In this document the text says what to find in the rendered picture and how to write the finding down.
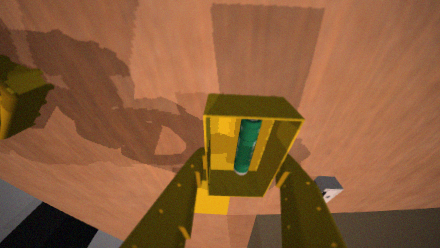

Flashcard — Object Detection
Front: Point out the green battery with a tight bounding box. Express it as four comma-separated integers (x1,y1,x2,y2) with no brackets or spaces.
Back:
233,119,262,175

